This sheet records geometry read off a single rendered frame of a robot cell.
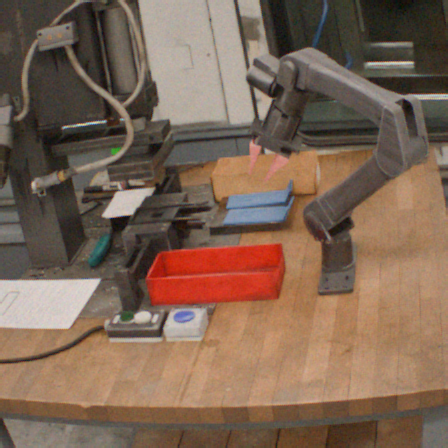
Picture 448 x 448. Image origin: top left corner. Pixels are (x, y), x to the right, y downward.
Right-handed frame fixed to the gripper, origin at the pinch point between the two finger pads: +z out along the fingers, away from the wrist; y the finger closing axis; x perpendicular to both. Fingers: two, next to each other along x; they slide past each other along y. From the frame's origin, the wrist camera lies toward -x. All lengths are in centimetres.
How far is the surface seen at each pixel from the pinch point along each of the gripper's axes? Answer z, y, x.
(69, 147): 15.6, 39.4, -9.2
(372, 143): 7, -28, -66
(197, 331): 20.4, -0.4, 26.9
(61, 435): 144, 23, -47
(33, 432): 150, 34, -47
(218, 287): 18.6, -1.3, 13.5
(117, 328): 27.5, 13.1, 26.5
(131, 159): 10.4, 24.6, -5.0
